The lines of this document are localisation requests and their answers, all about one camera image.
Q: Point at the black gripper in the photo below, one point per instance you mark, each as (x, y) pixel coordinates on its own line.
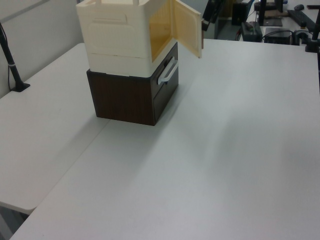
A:
(213, 4)

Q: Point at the orange door pull tab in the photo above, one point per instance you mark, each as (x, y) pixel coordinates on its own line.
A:
(205, 25)

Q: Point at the cream plastic cabinet door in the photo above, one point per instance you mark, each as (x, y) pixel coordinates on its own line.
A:
(187, 27)

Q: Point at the cream plastic cabinet box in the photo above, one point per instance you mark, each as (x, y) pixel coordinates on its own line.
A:
(112, 50)

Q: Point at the person's hand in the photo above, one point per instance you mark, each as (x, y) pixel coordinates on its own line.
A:
(314, 7)

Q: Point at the black computer tower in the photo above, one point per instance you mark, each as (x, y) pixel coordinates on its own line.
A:
(238, 12)

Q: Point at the black monitor stand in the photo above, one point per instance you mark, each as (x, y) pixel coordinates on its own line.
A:
(262, 12)

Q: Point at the black box device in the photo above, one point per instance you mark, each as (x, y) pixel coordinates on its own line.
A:
(277, 36)

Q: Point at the black computer mouse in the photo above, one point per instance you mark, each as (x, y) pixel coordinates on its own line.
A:
(299, 7)

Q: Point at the black keyboard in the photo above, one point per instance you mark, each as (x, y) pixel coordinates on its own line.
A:
(301, 17)

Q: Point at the black knob clamp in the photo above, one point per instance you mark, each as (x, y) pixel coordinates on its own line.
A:
(301, 33)

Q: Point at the dark brown plain drawer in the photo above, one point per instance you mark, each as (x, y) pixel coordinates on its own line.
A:
(165, 105)

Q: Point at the black clamp stand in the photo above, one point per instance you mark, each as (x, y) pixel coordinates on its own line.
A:
(313, 42)

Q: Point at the dark brown wooden drawer unit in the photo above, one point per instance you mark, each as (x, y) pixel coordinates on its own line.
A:
(122, 100)

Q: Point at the white zip tie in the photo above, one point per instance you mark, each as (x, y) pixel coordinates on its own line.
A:
(11, 65)

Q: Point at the black camera stand pole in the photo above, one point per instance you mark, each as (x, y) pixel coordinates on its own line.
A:
(15, 72)

